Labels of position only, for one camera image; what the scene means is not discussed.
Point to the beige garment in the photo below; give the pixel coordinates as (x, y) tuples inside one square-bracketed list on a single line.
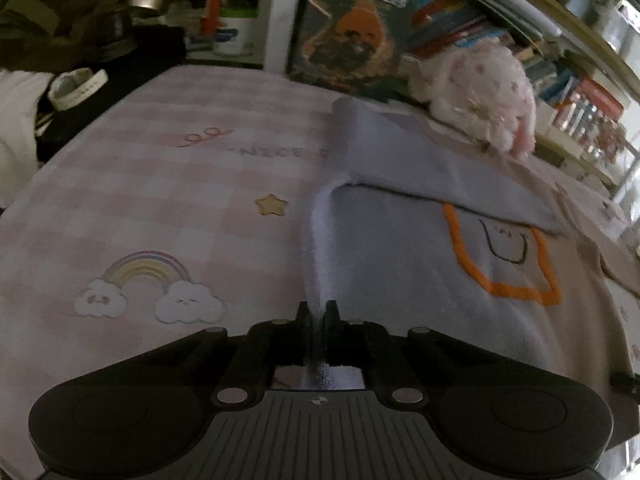
[(590, 280)]

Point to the row of books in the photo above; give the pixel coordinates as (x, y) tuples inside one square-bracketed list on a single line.
[(560, 80)]

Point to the white plastic jar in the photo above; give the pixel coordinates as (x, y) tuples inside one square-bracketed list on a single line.
[(234, 35)]

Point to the pink white plush toy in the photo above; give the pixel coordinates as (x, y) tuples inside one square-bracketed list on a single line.
[(480, 90)]

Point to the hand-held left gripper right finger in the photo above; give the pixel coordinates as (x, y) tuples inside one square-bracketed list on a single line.
[(331, 332)]

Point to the olive camouflage cloth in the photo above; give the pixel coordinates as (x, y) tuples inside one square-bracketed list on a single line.
[(55, 5)]

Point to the white bed post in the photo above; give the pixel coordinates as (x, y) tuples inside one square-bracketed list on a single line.
[(284, 15)]

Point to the black cloth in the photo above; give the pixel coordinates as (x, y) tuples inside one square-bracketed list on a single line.
[(125, 75)]

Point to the poster with orange figure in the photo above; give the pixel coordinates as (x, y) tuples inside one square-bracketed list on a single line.
[(350, 35)]

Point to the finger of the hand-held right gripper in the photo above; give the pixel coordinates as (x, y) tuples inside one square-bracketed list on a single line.
[(625, 382)]

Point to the orange bottle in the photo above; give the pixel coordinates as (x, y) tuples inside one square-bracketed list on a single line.
[(212, 5)]

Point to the wooden bookshelf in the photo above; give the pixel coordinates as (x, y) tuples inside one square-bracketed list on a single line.
[(575, 15)]

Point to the white cloth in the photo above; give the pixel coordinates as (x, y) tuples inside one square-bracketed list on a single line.
[(20, 130)]

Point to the light blue sweatshirt orange print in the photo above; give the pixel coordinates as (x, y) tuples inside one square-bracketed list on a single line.
[(400, 270)]

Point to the pink checked bed sheet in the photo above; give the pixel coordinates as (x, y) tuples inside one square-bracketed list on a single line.
[(150, 185)]

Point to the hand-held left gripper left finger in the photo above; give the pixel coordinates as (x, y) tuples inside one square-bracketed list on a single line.
[(303, 332)]

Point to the white shoe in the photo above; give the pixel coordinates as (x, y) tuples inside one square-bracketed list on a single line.
[(75, 87)]

